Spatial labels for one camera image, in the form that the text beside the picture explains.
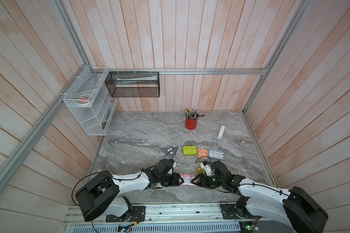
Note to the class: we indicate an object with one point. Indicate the orange pillbox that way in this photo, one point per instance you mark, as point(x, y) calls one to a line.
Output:
point(202, 153)

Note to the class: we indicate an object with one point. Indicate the small yellow pillbox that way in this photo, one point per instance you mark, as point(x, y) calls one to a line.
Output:
point(200, 170)

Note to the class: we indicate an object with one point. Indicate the green lid white pillbox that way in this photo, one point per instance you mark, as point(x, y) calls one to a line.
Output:
point(189, 150)

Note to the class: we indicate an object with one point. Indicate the white rectangular device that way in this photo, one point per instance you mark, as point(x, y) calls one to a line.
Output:
point(221, 132)

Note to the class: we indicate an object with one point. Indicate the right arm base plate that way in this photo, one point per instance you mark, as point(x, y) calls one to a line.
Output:
point(234, 211)

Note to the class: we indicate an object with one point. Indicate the black mesh basket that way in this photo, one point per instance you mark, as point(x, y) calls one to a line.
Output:
point(136, 84)

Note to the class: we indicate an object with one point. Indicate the white wire shelf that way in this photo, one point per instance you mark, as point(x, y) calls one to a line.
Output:
point(96, 117)

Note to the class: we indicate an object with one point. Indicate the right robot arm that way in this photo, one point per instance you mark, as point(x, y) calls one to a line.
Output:
point(292, 207)

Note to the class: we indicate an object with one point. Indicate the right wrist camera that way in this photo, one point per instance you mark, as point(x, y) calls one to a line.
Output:
point(206, 169)

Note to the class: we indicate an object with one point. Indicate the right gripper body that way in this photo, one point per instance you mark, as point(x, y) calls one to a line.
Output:
point(212, 181)

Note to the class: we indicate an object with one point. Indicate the tape roll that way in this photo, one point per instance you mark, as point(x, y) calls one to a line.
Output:
point(84, 99)

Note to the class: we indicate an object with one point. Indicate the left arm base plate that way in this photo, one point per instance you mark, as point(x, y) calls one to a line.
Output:
point(134, 214)

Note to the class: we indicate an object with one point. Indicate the blue pillbox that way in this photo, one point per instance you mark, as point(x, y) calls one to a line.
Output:
point(217, 154)

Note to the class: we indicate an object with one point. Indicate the red pillbox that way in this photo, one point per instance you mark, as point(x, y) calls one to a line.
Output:
point(187, 178)

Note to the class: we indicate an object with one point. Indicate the red pen cup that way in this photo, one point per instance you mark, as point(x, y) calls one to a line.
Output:
point(191, 124)

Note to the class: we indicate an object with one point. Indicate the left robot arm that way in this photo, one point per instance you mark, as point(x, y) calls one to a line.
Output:
point(103, 194)

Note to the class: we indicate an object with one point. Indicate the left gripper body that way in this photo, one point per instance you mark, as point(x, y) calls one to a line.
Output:
point(169, 180)

